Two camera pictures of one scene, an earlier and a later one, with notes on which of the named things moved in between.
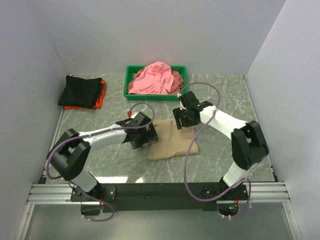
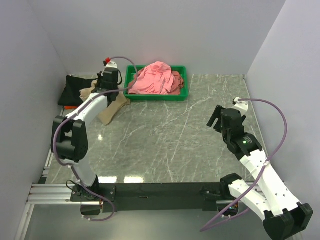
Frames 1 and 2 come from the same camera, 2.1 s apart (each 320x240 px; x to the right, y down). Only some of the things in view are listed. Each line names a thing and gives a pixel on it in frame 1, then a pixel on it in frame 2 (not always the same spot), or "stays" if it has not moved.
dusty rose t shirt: (177, 87) stays
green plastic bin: (131, 70) stays
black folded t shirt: (79, 92) stays
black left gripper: (150, 135) -> (100, 77)
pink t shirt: (157, 78) stays
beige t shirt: (170, 141) -> (105, 116)
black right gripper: (177, 115) -> (217, 113)
